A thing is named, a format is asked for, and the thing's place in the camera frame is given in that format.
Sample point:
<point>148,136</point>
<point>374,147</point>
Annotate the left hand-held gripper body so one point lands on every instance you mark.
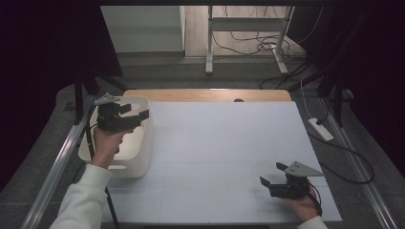
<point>111,119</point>

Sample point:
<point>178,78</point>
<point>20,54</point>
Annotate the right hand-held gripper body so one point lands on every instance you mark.
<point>294,188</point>

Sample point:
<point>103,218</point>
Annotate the white plastic basket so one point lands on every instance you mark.
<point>137,159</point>

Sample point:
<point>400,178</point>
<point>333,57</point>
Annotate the person's right hand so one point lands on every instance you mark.
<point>302,208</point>

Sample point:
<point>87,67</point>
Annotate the person's left hand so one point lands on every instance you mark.
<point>106,148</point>

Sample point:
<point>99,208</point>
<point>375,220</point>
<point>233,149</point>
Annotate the black tripod stand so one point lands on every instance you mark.
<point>78,95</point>
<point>338,95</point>

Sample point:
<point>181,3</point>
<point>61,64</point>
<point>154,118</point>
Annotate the white power strip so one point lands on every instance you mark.
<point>321,129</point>

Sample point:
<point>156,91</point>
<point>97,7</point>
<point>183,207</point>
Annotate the wooden table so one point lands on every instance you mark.
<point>197,95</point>

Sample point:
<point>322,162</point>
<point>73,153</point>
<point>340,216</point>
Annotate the white gridded mat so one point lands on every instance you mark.
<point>207,152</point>

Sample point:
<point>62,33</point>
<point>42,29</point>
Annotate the white cabinet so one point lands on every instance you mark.
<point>143,28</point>

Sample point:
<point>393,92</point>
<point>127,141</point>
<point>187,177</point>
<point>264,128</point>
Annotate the black curtain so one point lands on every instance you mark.
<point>375,63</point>
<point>38,63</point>

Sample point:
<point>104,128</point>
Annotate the metal rail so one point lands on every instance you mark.
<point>359,171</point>
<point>54,178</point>

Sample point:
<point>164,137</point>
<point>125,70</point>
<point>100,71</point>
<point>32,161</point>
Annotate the metal stand frame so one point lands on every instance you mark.
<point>209,47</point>

